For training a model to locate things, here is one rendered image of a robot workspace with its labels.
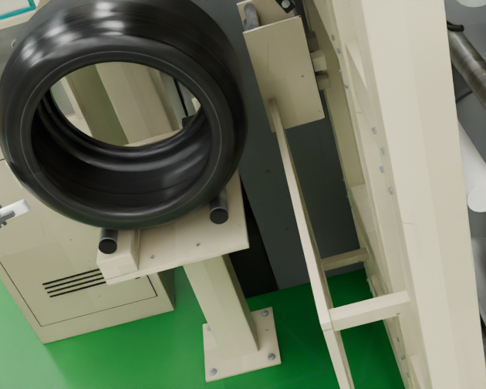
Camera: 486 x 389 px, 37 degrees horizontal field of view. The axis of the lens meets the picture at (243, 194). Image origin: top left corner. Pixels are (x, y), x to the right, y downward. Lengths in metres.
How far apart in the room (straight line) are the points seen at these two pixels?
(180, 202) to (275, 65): 0.44
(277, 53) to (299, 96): 0.14
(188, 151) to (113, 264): 0.36
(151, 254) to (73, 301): 1.04
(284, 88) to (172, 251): 0.51
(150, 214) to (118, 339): 1.24
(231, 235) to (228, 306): 0.65
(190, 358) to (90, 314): 0.46
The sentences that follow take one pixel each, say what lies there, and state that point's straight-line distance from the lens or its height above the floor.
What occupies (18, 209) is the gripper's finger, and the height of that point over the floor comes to 1.01.
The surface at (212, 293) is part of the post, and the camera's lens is 2.41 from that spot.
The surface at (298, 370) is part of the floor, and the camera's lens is 2.54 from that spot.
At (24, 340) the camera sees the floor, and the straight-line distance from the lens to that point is 3.14.
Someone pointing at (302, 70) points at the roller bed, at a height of 1.06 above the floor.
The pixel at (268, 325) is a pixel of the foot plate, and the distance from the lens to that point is 2.69.
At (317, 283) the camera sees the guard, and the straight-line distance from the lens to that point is 1.35.
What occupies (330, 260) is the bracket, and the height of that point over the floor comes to 0.34.
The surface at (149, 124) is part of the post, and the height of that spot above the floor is 0.99.
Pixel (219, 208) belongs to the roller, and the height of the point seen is 0.92.
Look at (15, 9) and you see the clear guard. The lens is 2.30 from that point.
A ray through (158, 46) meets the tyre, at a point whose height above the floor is 1.35.
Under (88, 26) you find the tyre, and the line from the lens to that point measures 1.53.
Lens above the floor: 1.94
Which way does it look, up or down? 36 degrees down
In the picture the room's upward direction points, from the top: 19 degrees counter-clockwise
